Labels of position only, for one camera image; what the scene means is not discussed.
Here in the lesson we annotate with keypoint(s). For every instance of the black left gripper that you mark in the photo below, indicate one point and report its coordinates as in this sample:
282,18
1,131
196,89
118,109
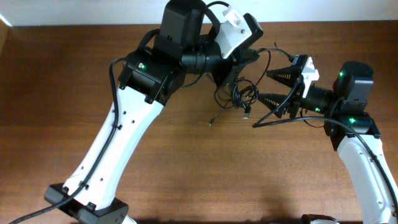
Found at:
224,72

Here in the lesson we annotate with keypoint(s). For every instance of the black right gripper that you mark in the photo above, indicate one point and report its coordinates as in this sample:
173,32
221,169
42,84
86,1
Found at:
283,99

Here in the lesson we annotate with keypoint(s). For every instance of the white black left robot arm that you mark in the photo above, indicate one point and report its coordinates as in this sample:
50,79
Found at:
190,40

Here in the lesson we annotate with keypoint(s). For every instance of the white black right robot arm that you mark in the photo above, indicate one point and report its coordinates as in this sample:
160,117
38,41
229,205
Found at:
352,131

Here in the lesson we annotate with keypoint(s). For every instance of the black object at bottom edge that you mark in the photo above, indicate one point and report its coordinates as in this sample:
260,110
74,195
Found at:
318,219

